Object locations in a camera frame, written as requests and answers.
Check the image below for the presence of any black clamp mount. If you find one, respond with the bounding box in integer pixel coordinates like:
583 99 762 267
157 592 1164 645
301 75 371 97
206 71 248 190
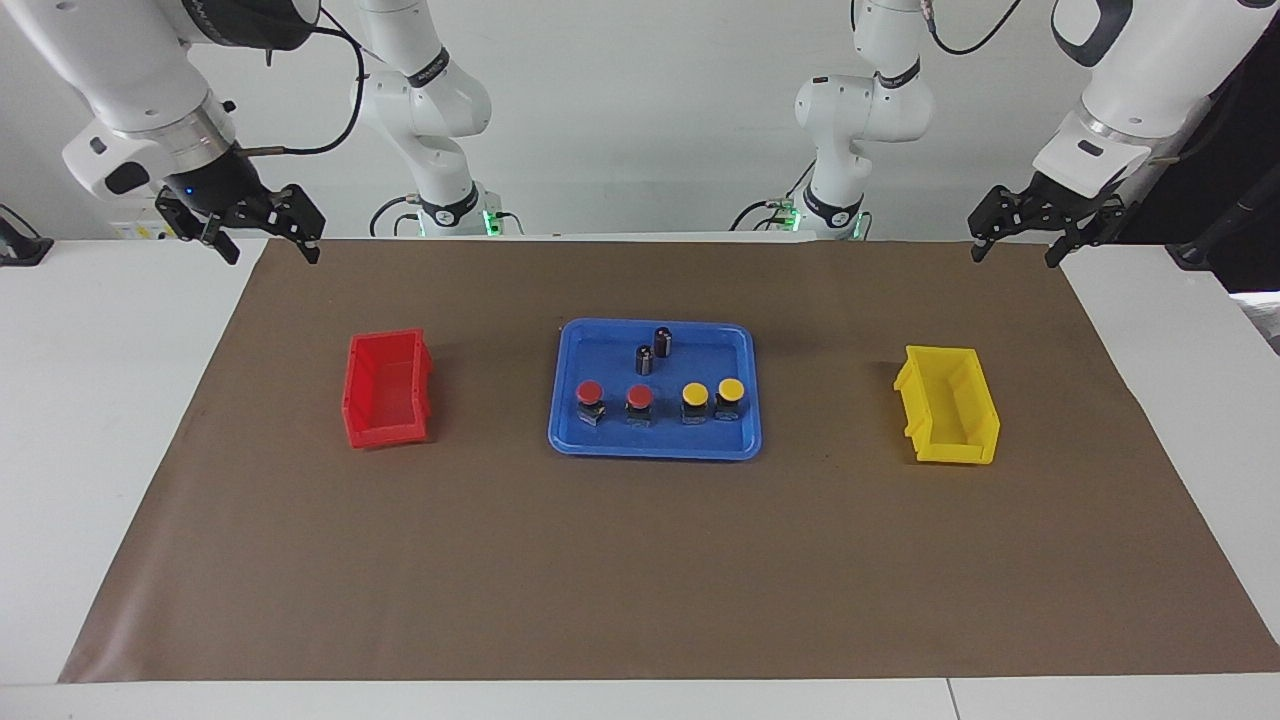
0 203 54 267

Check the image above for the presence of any red plastic bin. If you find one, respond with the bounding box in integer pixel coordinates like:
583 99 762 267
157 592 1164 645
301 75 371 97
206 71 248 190
342 328 434 450

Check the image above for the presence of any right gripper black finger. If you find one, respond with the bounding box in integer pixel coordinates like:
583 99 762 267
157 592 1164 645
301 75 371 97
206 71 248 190
155 195 241 266
250 184 324 264

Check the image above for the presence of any black base cable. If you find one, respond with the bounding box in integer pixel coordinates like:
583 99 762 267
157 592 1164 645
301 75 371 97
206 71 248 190
370 193 421 238
730 160 816 233

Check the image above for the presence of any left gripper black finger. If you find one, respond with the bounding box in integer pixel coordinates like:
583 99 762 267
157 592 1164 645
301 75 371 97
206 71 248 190
1046 200 1129 268
968 187 1031 263

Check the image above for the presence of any brown table mat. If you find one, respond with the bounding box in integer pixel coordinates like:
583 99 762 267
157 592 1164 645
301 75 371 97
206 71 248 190
58 238 1280 684

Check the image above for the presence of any white crumpled sheet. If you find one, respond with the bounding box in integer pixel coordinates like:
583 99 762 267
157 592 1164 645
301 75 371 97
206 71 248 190
1235 290 1280 356

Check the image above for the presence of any yellow plastic bin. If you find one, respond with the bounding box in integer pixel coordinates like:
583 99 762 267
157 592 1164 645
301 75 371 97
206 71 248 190
893 345 1001 466

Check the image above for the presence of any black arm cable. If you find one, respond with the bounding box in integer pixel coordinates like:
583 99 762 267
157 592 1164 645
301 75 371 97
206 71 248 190
925 0 1026 57
243 15 367 159

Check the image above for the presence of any black tripod stand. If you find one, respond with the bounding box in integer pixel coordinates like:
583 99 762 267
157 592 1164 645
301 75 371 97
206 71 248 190
1165 165 1280 271

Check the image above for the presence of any blue plastic tray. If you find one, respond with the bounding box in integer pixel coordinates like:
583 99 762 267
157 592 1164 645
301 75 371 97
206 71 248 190
547 318 763 461

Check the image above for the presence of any white power strip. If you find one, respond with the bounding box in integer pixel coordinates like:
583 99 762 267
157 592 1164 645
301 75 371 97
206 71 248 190
110 205 186 241

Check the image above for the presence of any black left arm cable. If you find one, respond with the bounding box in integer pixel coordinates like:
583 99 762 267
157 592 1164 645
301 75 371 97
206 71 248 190
925 0 1026 57

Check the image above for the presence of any dark background panel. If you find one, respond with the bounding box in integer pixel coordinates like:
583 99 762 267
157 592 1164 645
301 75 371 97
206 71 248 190
1110 20 1280 293

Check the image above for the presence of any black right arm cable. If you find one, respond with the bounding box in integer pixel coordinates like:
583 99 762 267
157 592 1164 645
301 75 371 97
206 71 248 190
243 15 367 159

